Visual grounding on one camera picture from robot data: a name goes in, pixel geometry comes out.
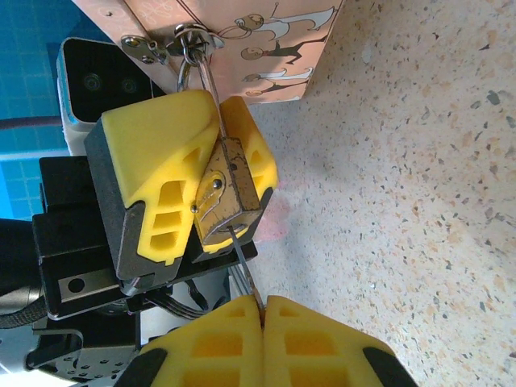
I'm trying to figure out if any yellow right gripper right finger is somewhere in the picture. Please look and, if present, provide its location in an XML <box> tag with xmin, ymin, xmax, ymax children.
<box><xmin>262</xmin><ymin>295</ymin><xmax>418</xmax><ymax>387</ymax></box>

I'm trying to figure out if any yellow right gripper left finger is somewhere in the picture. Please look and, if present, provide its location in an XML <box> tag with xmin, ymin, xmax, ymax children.
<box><xmin>116</xmin><ymin>295</ymin><xmax>265</xmax><ymax>387</ymax></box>

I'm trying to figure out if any brass padlock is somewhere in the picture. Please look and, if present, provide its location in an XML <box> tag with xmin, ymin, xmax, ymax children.
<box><xmin>176</xmin><ymin>34</ymin><xmax>262</xmax><ymax>248</ymax></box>

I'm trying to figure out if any silver key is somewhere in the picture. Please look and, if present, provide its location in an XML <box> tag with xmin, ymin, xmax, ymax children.
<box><xmin>225</xmin><ymin>225</ymin><xmax>268</xmax><ymax>314</ymax></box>

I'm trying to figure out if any silver metal hasp latch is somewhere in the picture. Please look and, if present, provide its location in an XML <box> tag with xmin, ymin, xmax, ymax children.
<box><xmin>120</xmin><ymin>23</ymin><xmax>227</xmax><ymax>66</ymax></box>

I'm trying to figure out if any pink wedding cartoon tin box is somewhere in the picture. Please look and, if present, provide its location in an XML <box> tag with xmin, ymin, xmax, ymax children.
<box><xmin>72</xmin><ymin>0</ymin><xmax>344</xmax><ymax>105</ymax></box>

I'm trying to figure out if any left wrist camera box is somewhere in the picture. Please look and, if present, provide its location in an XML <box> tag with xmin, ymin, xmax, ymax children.
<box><xmin>56</xmin><ymin>37</ymin><xmax>169</xmax><ymax>157</ymax></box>

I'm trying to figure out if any black braided cable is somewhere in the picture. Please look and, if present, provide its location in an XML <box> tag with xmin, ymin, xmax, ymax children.
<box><xmin>0</xmin><ymin>297</ymin><xmax>48</xmax><ymax>330</ymax></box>

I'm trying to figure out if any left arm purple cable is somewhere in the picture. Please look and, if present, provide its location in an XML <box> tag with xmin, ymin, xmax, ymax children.
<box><xmin>0</xmin><ymin>114</ymin><xmax>65</xmax><ymax>132</ymax></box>

